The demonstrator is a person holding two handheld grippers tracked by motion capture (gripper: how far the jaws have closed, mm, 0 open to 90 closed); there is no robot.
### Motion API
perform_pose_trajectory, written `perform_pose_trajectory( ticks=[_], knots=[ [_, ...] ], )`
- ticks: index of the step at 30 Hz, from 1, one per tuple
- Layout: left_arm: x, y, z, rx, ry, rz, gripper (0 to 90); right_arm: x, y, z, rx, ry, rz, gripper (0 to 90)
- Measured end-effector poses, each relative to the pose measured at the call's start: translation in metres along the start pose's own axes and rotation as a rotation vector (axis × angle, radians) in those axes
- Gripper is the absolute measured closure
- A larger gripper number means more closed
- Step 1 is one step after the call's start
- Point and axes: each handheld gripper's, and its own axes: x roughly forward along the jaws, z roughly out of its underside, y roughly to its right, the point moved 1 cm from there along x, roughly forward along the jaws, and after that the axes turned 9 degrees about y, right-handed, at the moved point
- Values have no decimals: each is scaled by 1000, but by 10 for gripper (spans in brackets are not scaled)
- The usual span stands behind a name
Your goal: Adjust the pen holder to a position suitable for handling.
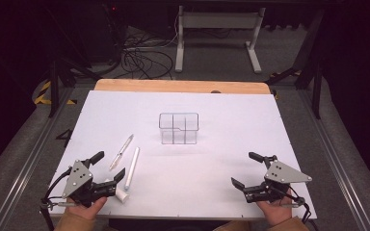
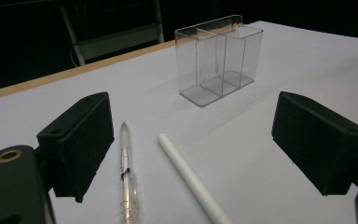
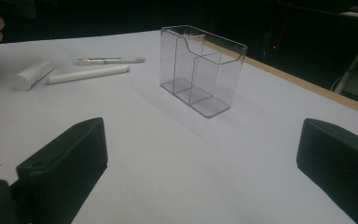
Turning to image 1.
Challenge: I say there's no black tripod stand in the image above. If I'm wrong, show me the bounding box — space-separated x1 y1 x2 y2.
45 57 104 118

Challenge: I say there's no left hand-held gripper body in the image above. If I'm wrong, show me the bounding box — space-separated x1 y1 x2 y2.
61 159 119 208

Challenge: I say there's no white metal stand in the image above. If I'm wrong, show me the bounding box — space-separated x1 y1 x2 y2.
174 5 267 74

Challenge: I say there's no white pen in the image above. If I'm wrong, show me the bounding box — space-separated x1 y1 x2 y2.
123 146 141 192

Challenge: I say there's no bundle of black floor cables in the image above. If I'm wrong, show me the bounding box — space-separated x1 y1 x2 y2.
109 27 178 81

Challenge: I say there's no clear pen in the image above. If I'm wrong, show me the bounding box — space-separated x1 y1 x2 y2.
109 134 135 171

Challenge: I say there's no right hand-held gripper cable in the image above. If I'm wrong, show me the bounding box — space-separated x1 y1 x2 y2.
287 192 313 225

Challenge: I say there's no clear plastic organizer box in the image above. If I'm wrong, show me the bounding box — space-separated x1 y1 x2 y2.
158 112 200 145

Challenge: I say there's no person's right hand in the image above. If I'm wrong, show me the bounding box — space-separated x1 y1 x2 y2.
256 189 299 227

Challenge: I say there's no white board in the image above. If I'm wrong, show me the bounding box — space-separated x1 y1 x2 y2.
48 90 318 221

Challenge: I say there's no person's left hand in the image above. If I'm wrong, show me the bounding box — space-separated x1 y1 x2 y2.
66 195 108 220

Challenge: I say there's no hand-held gripper cable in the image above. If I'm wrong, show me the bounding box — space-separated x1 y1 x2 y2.
287 192 313 225
39 166 74 231

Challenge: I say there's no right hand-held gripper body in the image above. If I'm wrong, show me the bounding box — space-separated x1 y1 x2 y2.
242 160 313 207

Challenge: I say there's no aluminium floor rail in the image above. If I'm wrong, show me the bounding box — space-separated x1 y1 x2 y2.
0 86 75 231
296 90 370 231

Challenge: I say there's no black metal stand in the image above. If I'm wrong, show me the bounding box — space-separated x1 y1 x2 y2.
264 9 325 120

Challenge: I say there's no left hand-held gripper cable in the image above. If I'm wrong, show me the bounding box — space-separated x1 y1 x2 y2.
39 166 74 231

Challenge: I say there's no wooden table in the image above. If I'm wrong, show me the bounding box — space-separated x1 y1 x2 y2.
93 78 272 95

